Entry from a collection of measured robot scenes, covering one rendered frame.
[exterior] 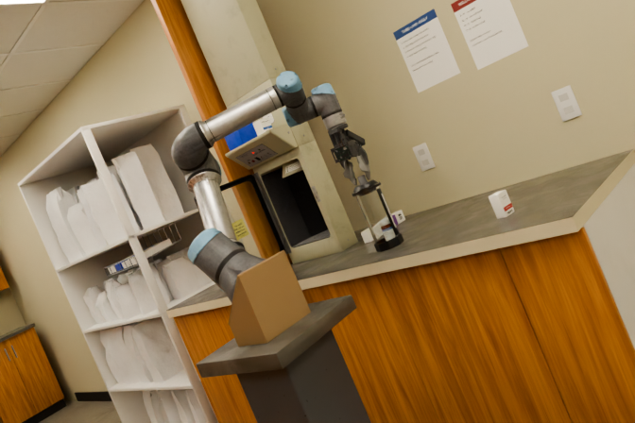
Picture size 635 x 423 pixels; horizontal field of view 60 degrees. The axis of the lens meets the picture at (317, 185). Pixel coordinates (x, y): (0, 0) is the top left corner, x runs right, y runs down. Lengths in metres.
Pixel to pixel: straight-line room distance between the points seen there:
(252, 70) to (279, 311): 1.21
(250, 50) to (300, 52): 0.45
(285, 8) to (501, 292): 1.72
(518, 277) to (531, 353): 0.23
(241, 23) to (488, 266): 1.39
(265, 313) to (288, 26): 1.69
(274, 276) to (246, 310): 0.12
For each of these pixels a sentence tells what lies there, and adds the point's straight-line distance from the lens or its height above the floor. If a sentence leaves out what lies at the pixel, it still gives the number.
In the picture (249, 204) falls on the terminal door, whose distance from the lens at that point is 2.44.
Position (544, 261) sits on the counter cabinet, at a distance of 1.58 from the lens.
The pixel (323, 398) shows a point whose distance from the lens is 1.50.
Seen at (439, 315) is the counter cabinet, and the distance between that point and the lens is 1.80.
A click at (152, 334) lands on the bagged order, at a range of 3.52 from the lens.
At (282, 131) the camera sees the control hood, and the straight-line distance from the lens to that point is 2.23.
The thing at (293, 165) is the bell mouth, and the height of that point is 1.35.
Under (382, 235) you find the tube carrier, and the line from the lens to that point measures 1.92.
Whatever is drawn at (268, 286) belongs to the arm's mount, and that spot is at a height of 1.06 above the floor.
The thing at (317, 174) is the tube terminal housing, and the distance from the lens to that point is 2.29.
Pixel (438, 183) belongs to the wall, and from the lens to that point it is 2.45.
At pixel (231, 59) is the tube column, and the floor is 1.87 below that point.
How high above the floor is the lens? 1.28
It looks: 1 degrees down
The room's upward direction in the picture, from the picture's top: 23 degrees counter-clockwise
